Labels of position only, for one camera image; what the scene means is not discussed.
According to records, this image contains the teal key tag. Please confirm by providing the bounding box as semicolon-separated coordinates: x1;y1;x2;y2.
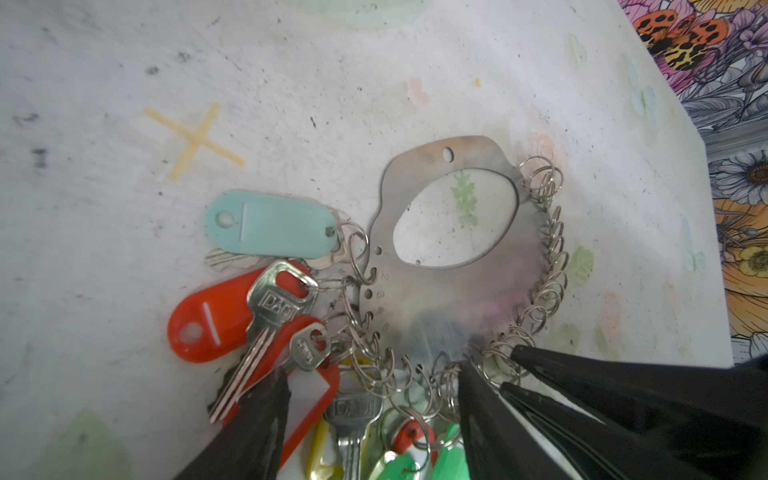
205;190;339;259

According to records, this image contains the metal key organizer plate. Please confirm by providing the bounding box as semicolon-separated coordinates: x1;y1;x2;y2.
335;134;571;421

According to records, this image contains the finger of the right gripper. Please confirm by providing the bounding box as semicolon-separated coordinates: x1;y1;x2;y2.
500;345;767;479

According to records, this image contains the small silver key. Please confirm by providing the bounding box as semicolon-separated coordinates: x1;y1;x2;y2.
283;322;332;372

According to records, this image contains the large silver key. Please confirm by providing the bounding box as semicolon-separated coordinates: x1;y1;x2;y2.
324;390;383;480

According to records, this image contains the green key tag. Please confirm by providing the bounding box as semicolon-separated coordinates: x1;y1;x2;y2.
369;420;470;480

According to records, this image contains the yellow key tag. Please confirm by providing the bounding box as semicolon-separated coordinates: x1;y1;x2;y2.
305;417;344;480

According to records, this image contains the red white key tag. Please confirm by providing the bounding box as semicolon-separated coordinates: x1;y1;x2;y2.
224;315;340;466

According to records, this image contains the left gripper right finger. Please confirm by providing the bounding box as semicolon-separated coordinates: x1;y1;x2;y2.
458;361;576;479

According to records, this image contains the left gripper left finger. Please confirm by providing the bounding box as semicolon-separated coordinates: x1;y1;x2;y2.
176;367;290;479

